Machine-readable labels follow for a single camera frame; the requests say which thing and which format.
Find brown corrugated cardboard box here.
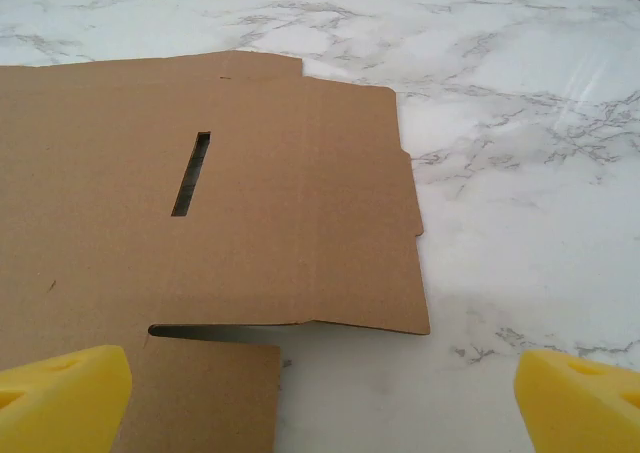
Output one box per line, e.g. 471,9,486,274
0,50,432,453

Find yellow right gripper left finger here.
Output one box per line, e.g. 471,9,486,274
0,344,134,453

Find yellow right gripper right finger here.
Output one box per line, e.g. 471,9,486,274
513,349,640,453

